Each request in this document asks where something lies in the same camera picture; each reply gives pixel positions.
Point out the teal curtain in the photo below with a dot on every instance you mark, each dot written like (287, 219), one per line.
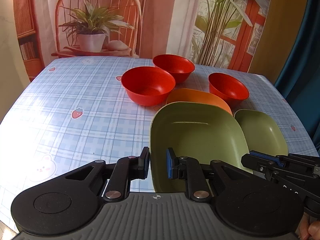
(298, 82)

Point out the red bowl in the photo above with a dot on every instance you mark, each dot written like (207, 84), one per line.
(147, 86)
(228, 88)
(179, 67)

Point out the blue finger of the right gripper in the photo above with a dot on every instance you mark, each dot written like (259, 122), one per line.
(267, 157)

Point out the orange oval plate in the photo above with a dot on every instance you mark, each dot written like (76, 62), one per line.
(197, 96)

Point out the printed room backdrop cloth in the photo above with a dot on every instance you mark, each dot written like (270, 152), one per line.
(218, 33)

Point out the person's right hand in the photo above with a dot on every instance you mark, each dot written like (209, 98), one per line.
(309, 230)

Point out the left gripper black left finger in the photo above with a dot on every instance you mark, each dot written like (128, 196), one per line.
(125, 170)

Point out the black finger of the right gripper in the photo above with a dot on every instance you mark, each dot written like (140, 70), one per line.
(256, 164)

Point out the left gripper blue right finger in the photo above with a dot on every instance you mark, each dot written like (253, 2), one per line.
(194, 175)

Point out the large green plate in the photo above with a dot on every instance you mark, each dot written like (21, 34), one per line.
(196, 130)

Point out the small green plate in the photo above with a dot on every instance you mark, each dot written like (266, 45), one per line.
(261, 132)

